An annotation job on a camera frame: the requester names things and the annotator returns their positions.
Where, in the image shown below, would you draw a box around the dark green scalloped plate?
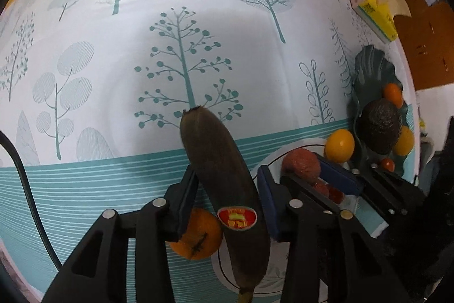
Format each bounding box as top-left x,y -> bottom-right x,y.
352,45 -> 416,183

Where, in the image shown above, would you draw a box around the dark brown avocado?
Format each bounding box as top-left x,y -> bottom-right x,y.
357,99 -> 402,154

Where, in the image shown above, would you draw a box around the tree print tablecloth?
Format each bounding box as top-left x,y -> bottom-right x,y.
1,0 -> 415,261

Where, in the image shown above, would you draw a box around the overripe brown banana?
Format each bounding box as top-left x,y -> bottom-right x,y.
180,106 -> 271,302

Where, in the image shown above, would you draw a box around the reddish lychee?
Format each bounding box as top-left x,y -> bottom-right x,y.
281,148 -> 321,185
312,180 -> 329,198

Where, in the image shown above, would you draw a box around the yellow tissue box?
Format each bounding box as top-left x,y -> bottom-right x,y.
349,0 -> 412,43

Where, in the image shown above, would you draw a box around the wooden cabinet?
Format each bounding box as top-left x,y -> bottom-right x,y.
394,0 -> 453,91

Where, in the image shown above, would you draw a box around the red cherry tomato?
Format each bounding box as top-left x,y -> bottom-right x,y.
326,184 -> 345,204
380,158 -> 396,172

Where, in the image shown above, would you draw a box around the orange mandarin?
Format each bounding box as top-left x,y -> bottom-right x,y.
382,83 -> 404,109

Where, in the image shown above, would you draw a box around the round white printed placemat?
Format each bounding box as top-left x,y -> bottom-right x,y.
211,138 -> 326,298

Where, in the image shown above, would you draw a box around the large yellow orange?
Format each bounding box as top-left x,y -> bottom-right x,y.
392,126 -> 414,157

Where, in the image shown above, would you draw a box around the black cable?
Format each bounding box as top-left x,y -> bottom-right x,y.
0,130 -> 65,271

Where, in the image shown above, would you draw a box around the small yellow-orange citrus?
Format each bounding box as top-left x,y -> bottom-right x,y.
325,129 -> 355,164

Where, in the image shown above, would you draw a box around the small orange persimmon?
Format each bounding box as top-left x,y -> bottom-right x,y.
169,208 -> 223,261

